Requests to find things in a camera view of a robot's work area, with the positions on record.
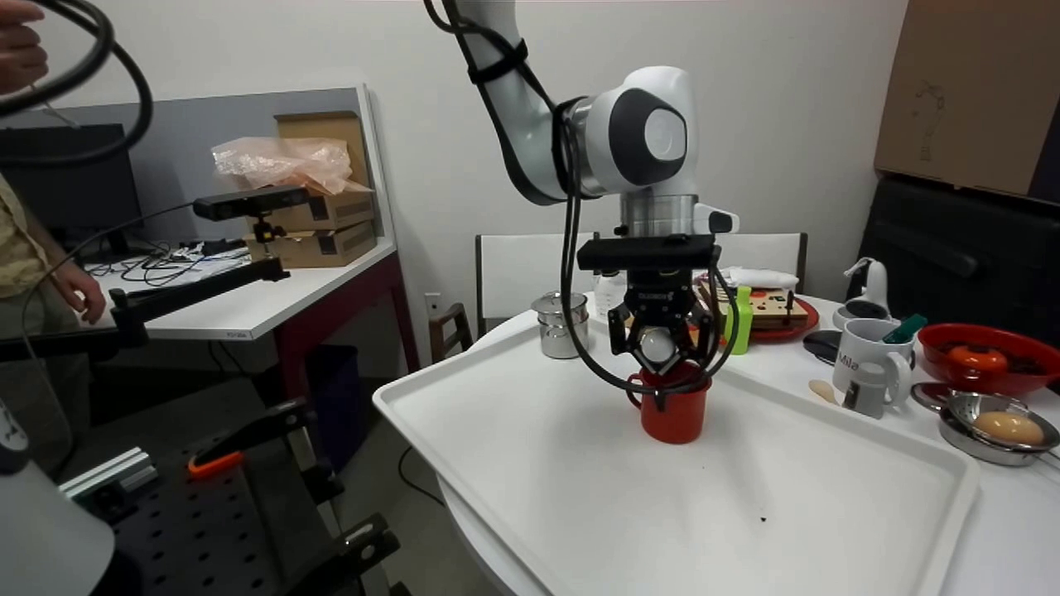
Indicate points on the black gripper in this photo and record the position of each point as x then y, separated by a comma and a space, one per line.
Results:
662, 294

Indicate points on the person left forearm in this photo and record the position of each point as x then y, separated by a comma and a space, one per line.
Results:
40, 236

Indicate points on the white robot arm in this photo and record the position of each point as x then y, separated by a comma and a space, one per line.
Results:
617, 134

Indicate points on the person left hand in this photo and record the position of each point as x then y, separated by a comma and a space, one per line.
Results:
84, 292

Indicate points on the person right hand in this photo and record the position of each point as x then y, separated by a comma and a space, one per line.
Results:
22, 45

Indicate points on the clear glass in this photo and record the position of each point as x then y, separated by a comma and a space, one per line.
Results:
605, 294

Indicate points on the green bottle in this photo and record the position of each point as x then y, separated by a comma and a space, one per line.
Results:
744, 321

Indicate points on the steel pot with lid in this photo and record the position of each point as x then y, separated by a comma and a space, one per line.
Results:
549, 330

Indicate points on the white cloth roll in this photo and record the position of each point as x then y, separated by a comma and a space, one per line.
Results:
764, 278

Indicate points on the wooden toy crate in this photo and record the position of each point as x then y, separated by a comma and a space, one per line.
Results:
776, 301

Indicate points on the red plate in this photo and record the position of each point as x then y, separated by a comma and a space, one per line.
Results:
796, 321

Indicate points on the white chair back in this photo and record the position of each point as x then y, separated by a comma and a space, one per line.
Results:
518, 275

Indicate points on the small black dish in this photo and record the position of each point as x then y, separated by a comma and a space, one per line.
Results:
822, 346

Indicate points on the large white tray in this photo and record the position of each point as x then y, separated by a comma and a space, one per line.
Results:
663, 508

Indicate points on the wooden spoon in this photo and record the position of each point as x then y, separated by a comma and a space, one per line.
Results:
825, 391

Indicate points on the black step stool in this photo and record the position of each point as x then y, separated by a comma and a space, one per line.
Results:
452, 331

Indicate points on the white mug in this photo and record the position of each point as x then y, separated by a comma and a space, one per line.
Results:
873, 366

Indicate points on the teal utensil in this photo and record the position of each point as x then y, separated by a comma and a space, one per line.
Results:
909, 330

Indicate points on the black cabinet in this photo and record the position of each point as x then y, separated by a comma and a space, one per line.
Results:
950, 258

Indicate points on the orange tomato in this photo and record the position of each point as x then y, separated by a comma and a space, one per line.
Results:
980, 359

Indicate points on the steel bowl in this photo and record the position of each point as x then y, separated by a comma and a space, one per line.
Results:
973, 438

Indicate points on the dark blue bin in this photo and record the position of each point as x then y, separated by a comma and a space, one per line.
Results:
335, 401

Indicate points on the small flat cardboard box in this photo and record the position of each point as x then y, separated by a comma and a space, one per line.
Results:
345, 207

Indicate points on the long flat cardboard box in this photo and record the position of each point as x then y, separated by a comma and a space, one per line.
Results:
327, 246

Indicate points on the yellow bread roll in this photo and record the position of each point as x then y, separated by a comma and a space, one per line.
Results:
1012, 427

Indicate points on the red bowl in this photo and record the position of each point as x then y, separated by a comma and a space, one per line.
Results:
1028, 367

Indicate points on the upright cardboard box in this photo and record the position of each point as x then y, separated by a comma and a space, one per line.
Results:
334, 129

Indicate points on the large cardboard sheet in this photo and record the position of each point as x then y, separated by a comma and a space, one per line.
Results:
962, 87

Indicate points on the white desk with red legs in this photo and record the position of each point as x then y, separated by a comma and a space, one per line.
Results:
250, 299

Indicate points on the black mounting bar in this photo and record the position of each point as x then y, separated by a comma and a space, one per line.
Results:
201, 288

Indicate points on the black perforated breadboard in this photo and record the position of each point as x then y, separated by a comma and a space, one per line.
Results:
210, 530

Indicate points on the black monitor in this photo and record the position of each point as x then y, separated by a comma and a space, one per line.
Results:
72, 192

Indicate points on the white rounded cover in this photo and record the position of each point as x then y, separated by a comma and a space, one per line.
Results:
45, 534

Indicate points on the person torso beige shirt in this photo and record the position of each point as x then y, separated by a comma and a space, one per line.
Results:
15, 258

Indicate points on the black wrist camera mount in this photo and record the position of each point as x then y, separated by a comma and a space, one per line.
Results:
652, 252

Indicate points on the white wall outlet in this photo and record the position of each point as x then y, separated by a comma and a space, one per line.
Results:
431, 305

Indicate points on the aluminium extrusion rail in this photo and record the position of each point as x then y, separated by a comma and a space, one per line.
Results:
108, 472

